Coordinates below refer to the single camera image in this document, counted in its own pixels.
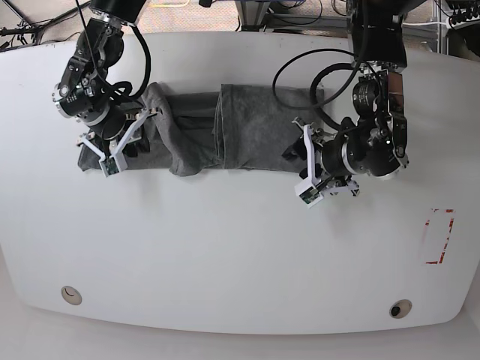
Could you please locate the black tripod stand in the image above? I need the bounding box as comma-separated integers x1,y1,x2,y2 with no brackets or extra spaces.
1,1,91,53

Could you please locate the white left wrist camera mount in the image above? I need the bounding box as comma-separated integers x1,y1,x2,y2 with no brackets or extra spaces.
294,124,324,208

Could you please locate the right table grommet hole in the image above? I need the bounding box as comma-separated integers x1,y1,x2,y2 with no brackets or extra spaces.
389,299,413,319

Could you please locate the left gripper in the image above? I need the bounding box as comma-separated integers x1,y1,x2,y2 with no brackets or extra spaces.
281,116,363,198

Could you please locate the aluminium frame rail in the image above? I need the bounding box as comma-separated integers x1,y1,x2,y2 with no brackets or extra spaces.
239,15,440,42

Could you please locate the white power strip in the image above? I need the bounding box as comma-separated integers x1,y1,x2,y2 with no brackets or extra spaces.
448,17,480,30

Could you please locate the table grommet hole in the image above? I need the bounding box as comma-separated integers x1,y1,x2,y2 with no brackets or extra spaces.
389,299,413,319
61,286,83,306

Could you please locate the red tape rectangle marking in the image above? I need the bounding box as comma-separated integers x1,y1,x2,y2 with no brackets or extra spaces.
419,208,455,265

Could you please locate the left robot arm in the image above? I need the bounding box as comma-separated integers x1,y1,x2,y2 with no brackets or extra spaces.
283,1,421,206

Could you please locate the grey T-shirt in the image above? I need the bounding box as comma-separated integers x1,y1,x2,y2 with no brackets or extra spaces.
76,81,326,179

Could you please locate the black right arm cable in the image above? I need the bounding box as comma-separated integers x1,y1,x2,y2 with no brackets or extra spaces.
74,0,153,104

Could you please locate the left table grommet hole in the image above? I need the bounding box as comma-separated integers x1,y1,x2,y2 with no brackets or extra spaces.
61,286,83,306

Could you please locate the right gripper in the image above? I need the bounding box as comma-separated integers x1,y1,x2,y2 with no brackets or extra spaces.
87,106,162,158

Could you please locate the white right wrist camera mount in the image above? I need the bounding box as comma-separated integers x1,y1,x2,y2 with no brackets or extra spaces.
76,109,152,177

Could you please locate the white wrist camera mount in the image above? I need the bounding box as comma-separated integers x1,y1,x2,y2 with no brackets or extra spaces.
76,109,152,177
294,124,324,208

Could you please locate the yellow cable on floor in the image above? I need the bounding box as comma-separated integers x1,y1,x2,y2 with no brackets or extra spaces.
149,0,191,9

